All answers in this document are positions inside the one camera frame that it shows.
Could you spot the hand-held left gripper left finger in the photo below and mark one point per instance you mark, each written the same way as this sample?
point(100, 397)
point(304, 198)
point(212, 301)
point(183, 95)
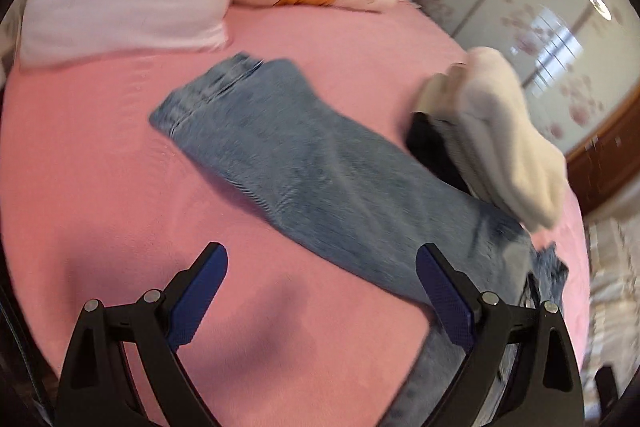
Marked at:
point(197, 302)

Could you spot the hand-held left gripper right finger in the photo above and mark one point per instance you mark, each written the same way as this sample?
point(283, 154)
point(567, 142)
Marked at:
point(445, 302)

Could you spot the blue denim jeans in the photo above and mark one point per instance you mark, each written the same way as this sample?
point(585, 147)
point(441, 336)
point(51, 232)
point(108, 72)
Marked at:
point(330, 187)

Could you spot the stack of folded clothes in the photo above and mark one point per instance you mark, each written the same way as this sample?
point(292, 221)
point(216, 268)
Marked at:
point(505, 137)

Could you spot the pink bed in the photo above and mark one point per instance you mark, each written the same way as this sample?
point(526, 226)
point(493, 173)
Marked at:
point(125, 187)

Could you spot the bed with cream frilled cover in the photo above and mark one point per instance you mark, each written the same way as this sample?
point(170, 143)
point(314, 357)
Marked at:
point(612, 287)

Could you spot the brown wooden door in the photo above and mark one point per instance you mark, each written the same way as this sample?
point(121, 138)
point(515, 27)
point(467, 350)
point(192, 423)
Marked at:
point(607, 167)

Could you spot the floral sliding door wardrobe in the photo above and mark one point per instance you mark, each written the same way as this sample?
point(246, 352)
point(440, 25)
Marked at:
point(540, 22)

